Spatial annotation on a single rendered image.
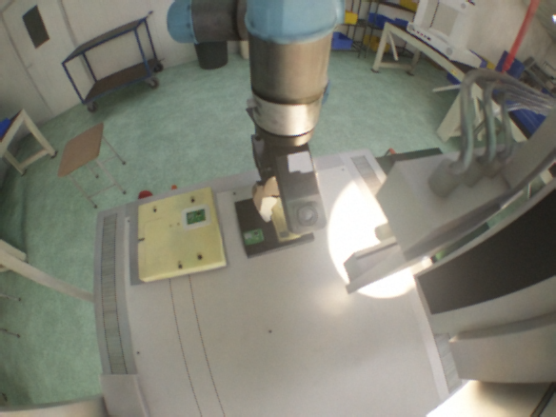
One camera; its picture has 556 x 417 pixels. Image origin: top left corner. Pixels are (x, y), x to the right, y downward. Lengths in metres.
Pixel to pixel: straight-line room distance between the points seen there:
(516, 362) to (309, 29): 0.25
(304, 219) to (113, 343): 0.43
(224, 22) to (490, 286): 0.35
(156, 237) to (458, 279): 0.44
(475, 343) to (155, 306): 0.45
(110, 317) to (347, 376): 0.46
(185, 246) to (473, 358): 0.41
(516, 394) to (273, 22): 0.28
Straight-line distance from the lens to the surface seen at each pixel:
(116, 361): 0.51
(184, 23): 0.34
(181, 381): 0.45
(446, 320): 0.19
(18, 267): 0.49
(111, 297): 0.52
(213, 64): 3.03
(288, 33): 0.19
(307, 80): 0.21
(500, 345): 0.15
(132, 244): 0.50
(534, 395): 0.16
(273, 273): 0.41
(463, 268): 0.16
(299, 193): 0.26
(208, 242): 0.40
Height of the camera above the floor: 1.26
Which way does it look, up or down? 60 degrees down
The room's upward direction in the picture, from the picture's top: 2 degrees clockwise
